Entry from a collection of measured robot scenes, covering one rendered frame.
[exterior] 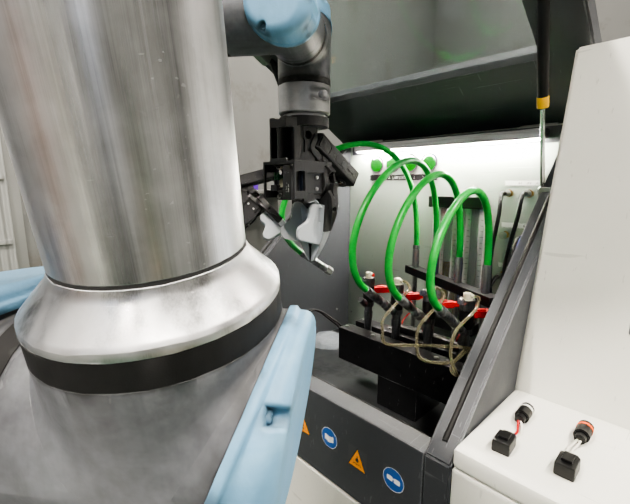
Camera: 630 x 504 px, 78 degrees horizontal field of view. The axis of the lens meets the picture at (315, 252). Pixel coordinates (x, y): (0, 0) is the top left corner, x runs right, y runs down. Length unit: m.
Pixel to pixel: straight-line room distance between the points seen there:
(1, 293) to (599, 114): 0.78
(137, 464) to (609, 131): 0.75
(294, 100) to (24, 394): 0.46
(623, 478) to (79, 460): 0.58
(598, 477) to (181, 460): 0.53
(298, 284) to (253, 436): 1.03
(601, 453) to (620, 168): 0.41
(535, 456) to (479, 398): 0.09
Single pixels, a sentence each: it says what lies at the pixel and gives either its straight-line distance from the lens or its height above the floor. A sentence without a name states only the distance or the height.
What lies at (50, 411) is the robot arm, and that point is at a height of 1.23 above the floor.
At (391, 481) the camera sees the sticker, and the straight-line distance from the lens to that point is 0.70.
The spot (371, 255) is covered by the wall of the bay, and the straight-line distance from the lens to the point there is 1.27.
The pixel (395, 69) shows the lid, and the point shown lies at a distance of 1.03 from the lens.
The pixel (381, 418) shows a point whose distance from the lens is 0.69.
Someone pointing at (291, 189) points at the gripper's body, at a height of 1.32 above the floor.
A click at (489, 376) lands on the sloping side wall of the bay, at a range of 0.65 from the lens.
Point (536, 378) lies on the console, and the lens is 0.76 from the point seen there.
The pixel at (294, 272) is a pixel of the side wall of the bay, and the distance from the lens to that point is 1.17.
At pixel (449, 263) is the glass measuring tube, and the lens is 1.10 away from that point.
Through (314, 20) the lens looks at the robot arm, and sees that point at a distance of 0.49.
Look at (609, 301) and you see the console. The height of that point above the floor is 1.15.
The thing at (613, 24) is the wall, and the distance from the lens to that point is 7.60.
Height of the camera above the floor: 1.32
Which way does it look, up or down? 10 degrees down
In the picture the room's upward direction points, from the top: straight up
